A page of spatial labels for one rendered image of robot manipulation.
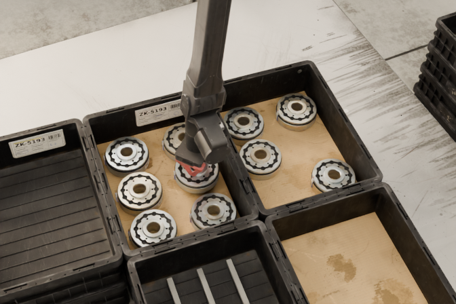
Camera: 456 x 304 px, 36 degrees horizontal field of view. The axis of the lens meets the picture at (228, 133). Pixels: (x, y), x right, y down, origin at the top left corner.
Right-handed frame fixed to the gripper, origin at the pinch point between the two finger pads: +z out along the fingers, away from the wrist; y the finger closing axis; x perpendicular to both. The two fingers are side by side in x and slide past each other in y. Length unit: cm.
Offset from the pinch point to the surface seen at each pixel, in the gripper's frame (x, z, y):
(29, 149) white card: 37.7, 2.5, -12.4
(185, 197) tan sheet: -0.1, 5.8, -5.9
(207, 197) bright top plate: -5.4, 2.5, -5.1
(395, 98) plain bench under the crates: -36, 19, 58
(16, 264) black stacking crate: 25.0, 6.0, -37.1
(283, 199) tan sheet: -20.9, 5.2, 3.9
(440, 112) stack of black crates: -52, 63, 99
